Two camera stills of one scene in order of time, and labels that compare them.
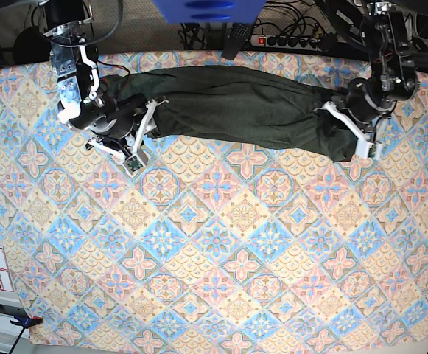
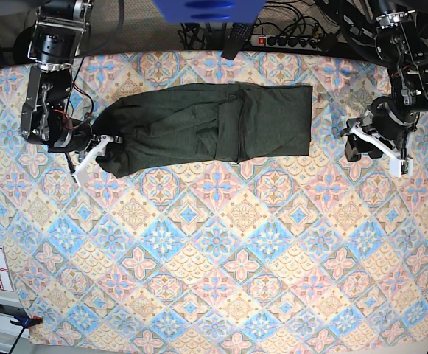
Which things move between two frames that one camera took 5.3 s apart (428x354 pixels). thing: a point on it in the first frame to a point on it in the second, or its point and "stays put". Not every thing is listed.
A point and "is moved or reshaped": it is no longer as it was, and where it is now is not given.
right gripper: (362, 103) to (390, 122)
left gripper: (115, 118) to (65, 135)
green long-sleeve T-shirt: (240, 104) is moved or reshaped
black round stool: (31, 47) stays put
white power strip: (286, 42) stays put
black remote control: (239, 36) stays put
